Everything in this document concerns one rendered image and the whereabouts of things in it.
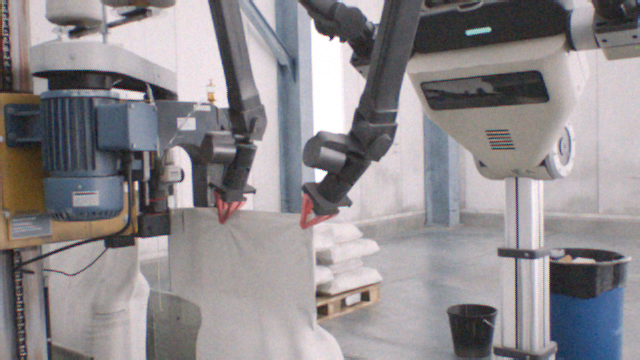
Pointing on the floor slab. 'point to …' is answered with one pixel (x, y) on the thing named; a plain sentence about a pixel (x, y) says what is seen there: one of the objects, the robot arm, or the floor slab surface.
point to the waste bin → (587, 303)
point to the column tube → (21, 22)
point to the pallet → (328, 305)
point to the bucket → (472, 329)
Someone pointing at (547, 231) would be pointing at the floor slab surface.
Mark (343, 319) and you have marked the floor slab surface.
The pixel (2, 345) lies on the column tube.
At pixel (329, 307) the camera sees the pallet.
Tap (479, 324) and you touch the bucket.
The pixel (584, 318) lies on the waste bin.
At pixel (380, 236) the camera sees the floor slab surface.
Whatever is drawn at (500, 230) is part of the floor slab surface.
